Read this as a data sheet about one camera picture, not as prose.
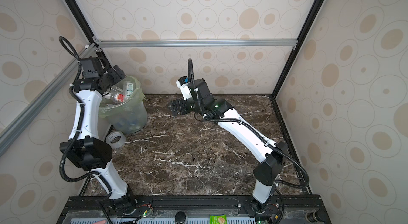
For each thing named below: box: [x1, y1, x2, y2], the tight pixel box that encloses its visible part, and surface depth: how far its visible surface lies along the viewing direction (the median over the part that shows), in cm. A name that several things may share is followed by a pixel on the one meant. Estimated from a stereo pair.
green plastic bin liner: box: [98, 76, 147, 117], surface depth 87 cm
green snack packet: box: [208, 213, 228, 224], surface depth 71 cm
